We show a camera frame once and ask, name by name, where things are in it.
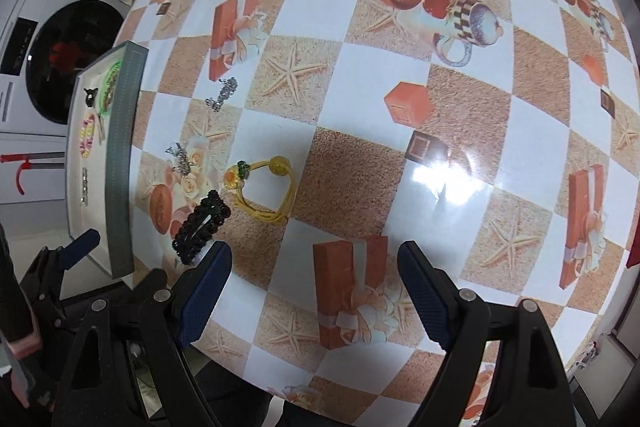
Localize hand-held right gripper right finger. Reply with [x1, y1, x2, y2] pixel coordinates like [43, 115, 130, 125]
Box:
[397, 241, 571, 427]

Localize red handled tool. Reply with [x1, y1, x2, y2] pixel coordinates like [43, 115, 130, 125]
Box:
[0, 151, 67, 196]

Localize small silver hair pin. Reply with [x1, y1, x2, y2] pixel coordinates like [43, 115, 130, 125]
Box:
[164, 142, 197, 176]

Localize shallow grey cardboard tray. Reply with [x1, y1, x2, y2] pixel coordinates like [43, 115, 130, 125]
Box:
[66, 41, 151, 279]

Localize colourful bead bracelet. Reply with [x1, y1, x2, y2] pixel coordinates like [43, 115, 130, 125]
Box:
[78, 109, 100, 160]

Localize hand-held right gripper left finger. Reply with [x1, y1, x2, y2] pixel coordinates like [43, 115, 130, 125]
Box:
[52, 241, 233, 427]

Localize brown braided hair tie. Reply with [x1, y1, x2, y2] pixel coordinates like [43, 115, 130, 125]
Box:
[105, 67, 124, 100]

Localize yellow beaded hair tie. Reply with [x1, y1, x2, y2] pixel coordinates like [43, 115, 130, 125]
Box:
[223, 155, 297, 224]

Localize silver chain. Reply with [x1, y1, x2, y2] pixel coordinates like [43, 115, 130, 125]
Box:
[205, 76, 240, 113]

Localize checkered printed tablecloth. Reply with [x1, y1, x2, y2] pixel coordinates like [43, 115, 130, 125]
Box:
[112, 0, 640, 423]

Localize white washing machine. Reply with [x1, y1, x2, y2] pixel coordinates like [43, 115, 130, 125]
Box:
[0, 0, 132, 230]

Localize green plastic bangle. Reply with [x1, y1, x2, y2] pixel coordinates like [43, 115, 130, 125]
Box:
[98, 57, 127, 116]

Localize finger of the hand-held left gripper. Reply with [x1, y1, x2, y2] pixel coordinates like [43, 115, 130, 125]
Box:
[30, 229, 101, 314]

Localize black beaded hair clip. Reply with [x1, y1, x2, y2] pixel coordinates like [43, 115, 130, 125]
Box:
[172, 189, 232, 266]

